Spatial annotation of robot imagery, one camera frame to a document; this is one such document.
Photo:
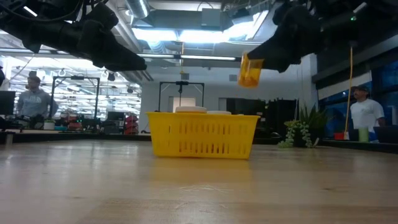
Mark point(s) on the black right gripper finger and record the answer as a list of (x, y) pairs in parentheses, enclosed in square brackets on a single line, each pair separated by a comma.
[(264, 51), (281, 65)]

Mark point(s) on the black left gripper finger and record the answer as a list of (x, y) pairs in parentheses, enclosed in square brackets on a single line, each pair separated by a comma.
[(124, 60)]

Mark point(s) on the orange pill bottle white cap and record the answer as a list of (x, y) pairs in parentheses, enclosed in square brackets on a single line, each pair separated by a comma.
[(249, 74), (190, 109)]

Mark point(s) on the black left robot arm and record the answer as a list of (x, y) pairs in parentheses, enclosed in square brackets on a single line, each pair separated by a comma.
[(46, 31)]

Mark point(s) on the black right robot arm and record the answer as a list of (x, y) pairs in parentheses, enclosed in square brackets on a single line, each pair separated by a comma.
[(335, 18)]

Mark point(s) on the yellow plastic basket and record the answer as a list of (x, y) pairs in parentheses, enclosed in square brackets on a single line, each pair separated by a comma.
[(202, 137)]

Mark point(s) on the black cabinet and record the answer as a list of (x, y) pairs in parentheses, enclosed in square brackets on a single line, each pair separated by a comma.
[(280, 118)]

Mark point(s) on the ceiling light strip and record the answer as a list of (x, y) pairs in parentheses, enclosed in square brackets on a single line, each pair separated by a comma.
[(205, 58)]

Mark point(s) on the red storage bins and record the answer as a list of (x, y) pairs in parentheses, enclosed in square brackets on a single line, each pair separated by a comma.
[(131, 124)]

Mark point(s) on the green succulent potted plant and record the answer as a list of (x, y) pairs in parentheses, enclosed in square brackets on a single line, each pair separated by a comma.
[(306, 130)]

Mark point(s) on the red container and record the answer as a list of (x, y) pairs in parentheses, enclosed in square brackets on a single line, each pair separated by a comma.
[(339, 136)]

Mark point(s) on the person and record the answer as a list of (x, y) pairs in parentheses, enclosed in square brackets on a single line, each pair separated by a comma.
[(367, 113), (34, 104)]

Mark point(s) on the small plant white pot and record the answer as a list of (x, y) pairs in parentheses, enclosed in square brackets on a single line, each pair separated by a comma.
[(48, 125)]

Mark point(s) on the green cup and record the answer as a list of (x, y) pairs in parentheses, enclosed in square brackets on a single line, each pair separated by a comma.
[(363, 135)]

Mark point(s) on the black monitor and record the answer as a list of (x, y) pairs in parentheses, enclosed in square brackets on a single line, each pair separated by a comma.
[(7, 102)]

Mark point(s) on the dark screen panel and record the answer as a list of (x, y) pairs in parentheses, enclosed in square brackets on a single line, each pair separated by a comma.
[(387, 134)]

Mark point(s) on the black camera rig frame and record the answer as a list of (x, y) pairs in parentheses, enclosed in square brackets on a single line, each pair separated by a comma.
[(181, 83), (76, 77)]

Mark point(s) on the silver ceiling duct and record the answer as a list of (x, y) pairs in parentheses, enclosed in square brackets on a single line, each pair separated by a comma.
[(138, 7)]

